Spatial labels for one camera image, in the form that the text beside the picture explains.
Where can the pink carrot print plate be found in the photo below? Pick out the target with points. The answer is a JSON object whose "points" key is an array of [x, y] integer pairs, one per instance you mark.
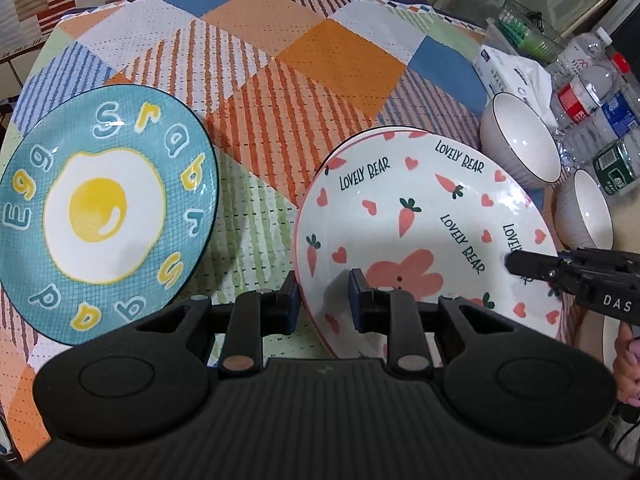
{"points": [[425, 220]]}

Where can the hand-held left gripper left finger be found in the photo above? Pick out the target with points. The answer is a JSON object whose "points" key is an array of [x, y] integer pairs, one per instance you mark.
{"points": [[292, 294]]}

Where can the white bowl with black rim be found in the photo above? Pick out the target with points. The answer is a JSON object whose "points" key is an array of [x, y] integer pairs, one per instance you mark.
{"points": [[585, 210], [520, 135]]}

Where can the person's right hand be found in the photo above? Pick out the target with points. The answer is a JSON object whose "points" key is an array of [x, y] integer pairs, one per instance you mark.
{"points": [[629, 370]]}

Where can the clear water bottle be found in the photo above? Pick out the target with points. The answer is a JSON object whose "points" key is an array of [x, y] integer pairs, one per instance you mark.
{"points": [[582, 55]]}

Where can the blue fried egg plate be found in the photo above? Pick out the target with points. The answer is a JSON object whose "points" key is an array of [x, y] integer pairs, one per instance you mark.
{"points": [[110, 210]]}

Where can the white tissue pack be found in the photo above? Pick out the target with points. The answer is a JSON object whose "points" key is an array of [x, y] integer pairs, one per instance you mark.
{"points": [[510, 80]]}

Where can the green plastic basket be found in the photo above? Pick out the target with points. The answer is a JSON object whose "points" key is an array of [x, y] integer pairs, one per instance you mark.
{"points": [[527, 30]]}

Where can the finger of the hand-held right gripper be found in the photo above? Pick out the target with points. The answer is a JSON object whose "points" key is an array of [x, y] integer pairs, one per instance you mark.
{"points": [[535, 266]]}

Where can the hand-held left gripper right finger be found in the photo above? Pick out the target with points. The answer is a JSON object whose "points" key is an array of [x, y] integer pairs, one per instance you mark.
{"points": [[356, 294]]}

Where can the green label water bottle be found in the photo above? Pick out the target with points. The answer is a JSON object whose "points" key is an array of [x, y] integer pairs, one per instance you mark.
{"points": [[617, 167]]}

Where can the pink rimmed white plate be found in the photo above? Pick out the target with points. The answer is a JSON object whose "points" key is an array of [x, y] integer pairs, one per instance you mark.
{"points": [[350, 141]]}

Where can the blue label water bottle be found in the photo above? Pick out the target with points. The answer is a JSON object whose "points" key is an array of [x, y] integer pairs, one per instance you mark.
{"points": [[615, 115]]}

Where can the red label water bottle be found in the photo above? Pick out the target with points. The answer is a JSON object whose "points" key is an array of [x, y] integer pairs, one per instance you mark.
{"points": [[585, 95]]}

